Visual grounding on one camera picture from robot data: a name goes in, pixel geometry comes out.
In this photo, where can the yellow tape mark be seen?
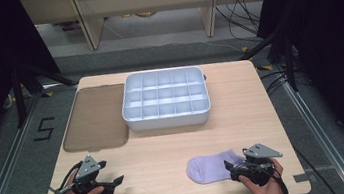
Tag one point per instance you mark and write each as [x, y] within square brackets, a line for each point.
[47, 94]
[264, 68]

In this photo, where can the black metal stand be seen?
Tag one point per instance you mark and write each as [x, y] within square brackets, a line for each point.
[25, 92]
[284, 55]

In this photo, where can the light wooden desk frame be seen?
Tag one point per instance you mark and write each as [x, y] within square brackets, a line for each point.
[147, 2]

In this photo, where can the grey tape strip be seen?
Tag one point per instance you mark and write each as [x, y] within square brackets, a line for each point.
[304, 177]

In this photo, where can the brown translucent box lid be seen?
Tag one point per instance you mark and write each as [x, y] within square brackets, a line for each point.
[95, 118]

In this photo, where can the light purple sock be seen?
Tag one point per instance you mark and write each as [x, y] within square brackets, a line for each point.
[209, 167]

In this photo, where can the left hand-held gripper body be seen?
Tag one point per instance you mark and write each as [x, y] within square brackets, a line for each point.
[87, 175]

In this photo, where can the person's right hand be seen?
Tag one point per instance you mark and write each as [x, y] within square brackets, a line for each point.
[266, 188]

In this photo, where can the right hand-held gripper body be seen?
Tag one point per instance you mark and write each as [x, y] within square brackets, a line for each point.
[258, 163]

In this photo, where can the white compartment storage box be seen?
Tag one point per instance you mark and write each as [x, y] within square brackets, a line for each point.
[165, 98]

